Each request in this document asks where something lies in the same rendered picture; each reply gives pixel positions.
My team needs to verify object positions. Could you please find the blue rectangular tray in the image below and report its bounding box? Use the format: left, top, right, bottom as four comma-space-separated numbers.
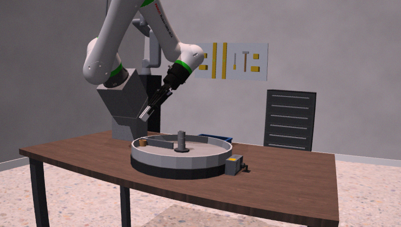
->
198, 134, 233, 145

